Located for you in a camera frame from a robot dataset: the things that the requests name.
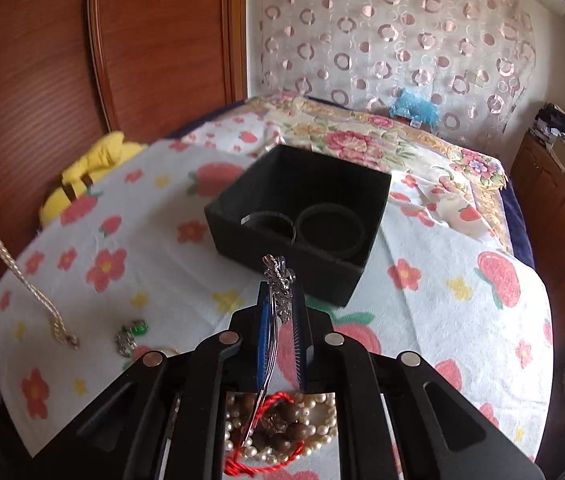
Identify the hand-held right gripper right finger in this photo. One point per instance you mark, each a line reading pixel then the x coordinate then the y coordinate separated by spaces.
pixel 299 355

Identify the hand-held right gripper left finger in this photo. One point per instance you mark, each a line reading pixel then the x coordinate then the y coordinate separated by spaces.
pixel 265 345

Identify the silver ornate bangle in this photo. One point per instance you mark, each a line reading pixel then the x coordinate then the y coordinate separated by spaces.
pixel 281 280

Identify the black jewelry box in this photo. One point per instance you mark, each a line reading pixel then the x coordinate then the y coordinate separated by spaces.
pixel 242 240

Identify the dark bangle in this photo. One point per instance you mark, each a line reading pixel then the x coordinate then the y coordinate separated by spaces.
pixel 332 251

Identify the strawberry print blanket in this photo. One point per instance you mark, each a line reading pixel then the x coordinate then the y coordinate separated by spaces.
pixel 412 335

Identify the yellow plush pillow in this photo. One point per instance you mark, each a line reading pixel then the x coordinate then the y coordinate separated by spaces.
pixel 87 165

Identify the green and silver pendant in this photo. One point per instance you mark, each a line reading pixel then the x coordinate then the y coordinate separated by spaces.
pixel 126 341

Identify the floral bedspread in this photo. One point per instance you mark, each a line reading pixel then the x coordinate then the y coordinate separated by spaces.
pixel 352 135

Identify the wooden slatted wardrobe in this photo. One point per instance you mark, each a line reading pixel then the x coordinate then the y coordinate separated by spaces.
pixel 137 35

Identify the dark blue bed sheet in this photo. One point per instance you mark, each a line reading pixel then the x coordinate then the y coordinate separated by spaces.
pixel 517 230

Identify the blue fluffy item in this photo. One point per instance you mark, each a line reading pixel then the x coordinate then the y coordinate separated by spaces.
pixel 412 105

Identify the wooden side cabinet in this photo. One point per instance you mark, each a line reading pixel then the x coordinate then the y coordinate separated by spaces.
pixel 552 220

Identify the circle print sheer curtain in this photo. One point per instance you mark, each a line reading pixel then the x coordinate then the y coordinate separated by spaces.
pixel 362 35

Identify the dark clothes pile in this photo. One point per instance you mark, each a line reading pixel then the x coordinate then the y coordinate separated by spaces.
pixel 554 117

